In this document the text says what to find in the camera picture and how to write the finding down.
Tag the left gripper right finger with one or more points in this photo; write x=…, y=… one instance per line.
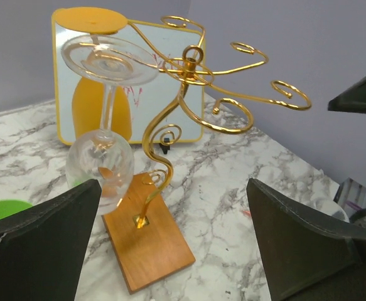
x=306, y=254

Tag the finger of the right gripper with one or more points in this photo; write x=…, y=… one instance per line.
x=352, y=100

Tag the yellow plastic wine glass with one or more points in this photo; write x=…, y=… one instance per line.
x=88, y=95

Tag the clear wine glass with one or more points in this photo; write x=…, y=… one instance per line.
x=102, y=154

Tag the gold wire wine glass rack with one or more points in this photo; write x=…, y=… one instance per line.
x=147, y=241

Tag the yellow framed whiteboard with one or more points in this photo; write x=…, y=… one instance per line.
x=141, y=103

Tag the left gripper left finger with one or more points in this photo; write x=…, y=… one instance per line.
x=42, y=248

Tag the green plastic wine glass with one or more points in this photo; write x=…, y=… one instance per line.
x=10, y=207

